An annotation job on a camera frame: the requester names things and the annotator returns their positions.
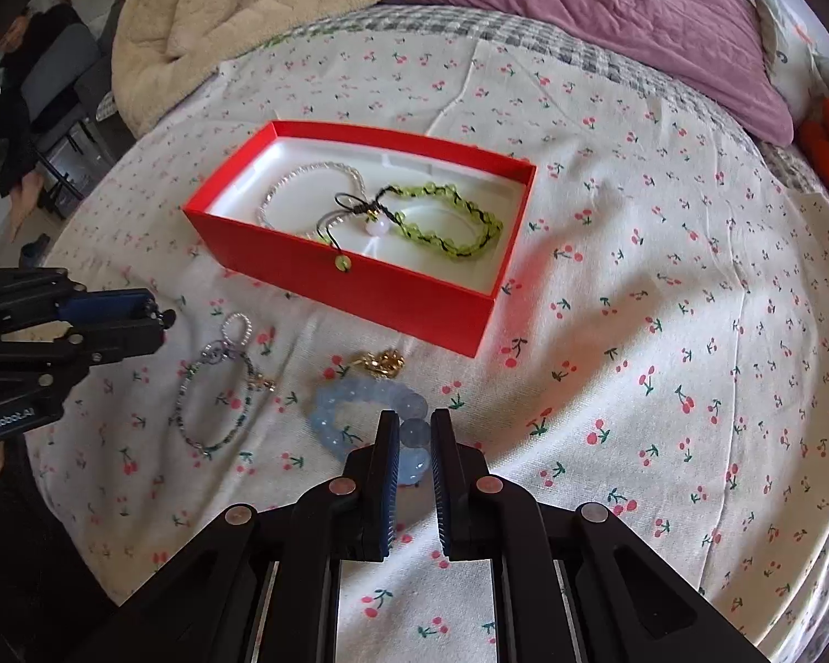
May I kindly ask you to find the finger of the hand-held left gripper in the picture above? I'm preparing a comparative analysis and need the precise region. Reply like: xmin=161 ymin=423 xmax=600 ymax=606
xmin=0 ymin=266 xmax=178 ymax=334
xmin=0 ymin=321 xmax=168 ymax=398

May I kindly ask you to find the clear bead bracelet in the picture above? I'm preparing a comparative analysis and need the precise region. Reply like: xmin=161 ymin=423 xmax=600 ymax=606
xmin=254 ymin=160 xmax=367 ymax=243

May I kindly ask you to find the green bead bracelet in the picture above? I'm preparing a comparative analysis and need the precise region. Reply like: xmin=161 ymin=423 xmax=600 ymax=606
xmin=373 ymin=180 xmax=505 ymax=264

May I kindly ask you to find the dark garment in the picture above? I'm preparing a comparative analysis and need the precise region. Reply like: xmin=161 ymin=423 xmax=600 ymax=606
xmin=0 ymin=3 xmax=77 ymax=198

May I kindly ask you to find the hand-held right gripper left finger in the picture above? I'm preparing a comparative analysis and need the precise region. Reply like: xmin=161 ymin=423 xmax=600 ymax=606
xmin=38 ymin=409 xmax=402 ymax=663

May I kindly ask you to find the grey chair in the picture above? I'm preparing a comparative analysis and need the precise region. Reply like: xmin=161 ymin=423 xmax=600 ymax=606
xmin=0 ymin=20 xmax=120 ymax=222

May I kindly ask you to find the light blue bead bracelet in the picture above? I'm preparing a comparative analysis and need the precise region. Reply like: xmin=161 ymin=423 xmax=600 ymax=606
xmin=308 ymin=376 xmax=433 ymax=491

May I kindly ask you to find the white printed pillow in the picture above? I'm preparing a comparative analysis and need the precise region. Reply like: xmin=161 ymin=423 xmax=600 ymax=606
xmin=749 ymin=0 xmax=829 ymax=125

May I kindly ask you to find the purple quilt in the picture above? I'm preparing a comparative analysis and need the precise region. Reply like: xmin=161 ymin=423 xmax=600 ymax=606
xmin=387 ymin=0 xmax=812 ymax=146

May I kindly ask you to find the cream fleece blanket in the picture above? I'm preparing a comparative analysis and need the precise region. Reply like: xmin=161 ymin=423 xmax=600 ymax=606
xmin=111 ymin=0 xmax=485 ymax=139

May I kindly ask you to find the thin dark bead bracelet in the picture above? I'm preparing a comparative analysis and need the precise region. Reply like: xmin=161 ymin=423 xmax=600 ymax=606
xmin=176 ymin=341 xmax=277 ymax=460

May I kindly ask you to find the small silver beaded ring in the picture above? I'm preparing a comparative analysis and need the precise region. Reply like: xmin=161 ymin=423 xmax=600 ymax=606
xmin=222 ymin=313 xmax=256 ymax=348

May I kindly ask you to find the cherry print bedsheet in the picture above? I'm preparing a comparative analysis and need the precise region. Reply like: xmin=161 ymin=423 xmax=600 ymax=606
xmin=24 ymin=3 xmax=829 ymax=663

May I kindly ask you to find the gold chain bracelet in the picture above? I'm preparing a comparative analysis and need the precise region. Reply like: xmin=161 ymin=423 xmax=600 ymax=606
xmin=351 ymin=351 xmax=407 ymax=382

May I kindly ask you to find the grey checked blanket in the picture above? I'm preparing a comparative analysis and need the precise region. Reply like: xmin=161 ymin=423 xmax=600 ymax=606
xmin=263 ymin=3 xmax=823 ymax=194

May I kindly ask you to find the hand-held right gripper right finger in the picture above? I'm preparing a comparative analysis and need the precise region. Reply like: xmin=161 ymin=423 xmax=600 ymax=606
xmin=430 ymin=409 xmax=778 ymax=663

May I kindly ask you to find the red cardboard box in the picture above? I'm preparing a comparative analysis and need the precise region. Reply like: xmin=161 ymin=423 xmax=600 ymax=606
xmin=181 ymin=119 xmax=538 ymax=359

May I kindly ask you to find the black cord pink bead pendant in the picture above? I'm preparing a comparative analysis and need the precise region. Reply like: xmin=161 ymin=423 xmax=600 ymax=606
xmin=316 ymin=190 xmax=395 ymax=273

